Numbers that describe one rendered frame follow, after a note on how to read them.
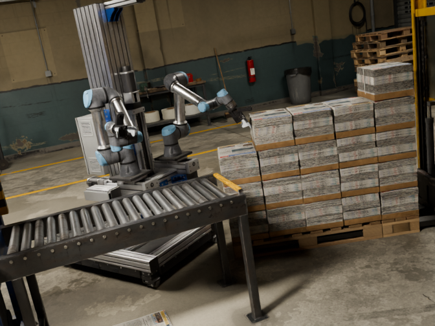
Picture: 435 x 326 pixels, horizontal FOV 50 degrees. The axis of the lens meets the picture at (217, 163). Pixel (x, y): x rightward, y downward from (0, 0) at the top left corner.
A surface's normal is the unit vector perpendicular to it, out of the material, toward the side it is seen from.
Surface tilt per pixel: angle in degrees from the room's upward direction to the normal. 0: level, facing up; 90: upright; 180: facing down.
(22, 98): 90
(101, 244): 90
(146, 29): 90
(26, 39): 90
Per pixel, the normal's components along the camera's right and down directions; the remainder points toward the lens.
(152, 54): 0.34, 0.19
